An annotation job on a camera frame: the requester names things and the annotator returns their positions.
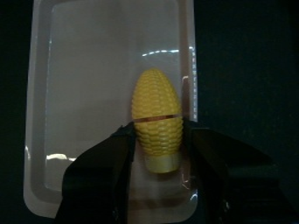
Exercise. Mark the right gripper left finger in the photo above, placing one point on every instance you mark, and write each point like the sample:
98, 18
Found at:
98, 180

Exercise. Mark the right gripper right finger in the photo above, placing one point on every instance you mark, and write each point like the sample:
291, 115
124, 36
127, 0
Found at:
234, 180

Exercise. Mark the yellow toy corn cob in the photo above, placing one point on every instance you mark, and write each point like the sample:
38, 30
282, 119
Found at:
158, 116

